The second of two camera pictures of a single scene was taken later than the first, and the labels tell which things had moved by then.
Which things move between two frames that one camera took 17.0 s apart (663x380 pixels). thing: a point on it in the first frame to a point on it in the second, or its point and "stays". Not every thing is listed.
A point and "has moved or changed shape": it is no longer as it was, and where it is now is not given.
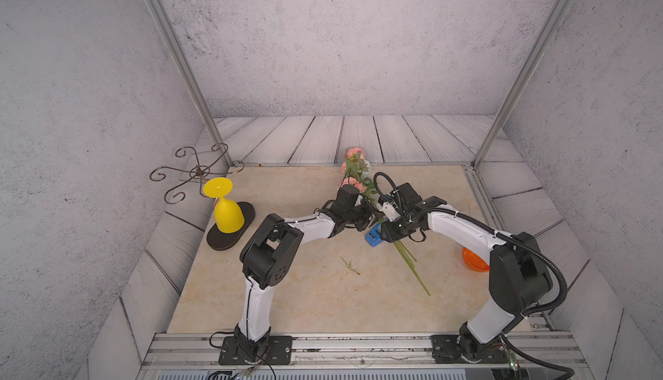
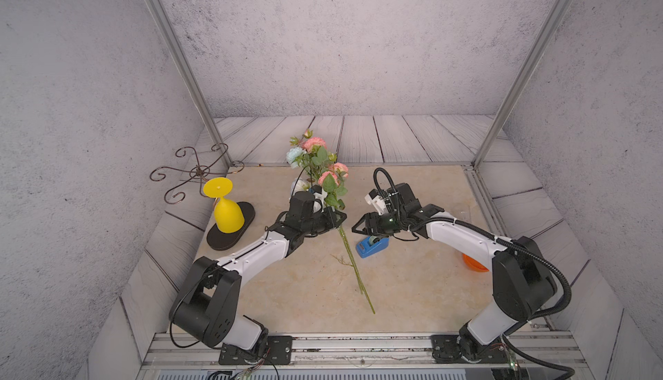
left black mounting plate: [277, 351] stays
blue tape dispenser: [373, 236] has moved or changed shape
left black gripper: [370, 214] to [329, 212]
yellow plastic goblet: [228, 216] stays
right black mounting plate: [446, 349] stays
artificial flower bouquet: [356, 170] to [319, 168]
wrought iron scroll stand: [203, 173] stays
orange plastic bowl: [475, 262] stays
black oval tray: [217, 239] stays
